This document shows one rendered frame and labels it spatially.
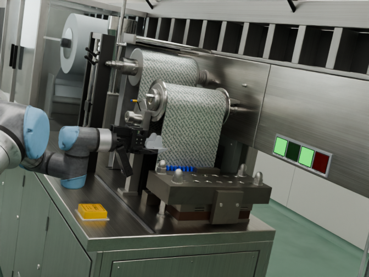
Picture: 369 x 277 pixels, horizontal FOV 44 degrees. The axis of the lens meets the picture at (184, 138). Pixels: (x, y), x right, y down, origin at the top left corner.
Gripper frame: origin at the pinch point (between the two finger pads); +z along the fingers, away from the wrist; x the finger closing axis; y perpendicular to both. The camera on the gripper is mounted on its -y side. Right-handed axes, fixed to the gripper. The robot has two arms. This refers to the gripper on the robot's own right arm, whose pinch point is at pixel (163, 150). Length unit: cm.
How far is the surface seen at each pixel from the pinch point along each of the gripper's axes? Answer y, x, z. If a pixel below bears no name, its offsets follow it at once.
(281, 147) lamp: 9.3, -24.5, 29.6
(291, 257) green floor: -109, 110, 191
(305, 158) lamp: 8.9, -35.7, 29.6
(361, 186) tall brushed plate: 8, -57, 30
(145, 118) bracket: 9.2, 7.1, -5.1
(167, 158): -2.8, -0.2, 1.9
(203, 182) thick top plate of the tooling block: -6.0, -15.6, 8.2
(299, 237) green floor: -109, 144, 230
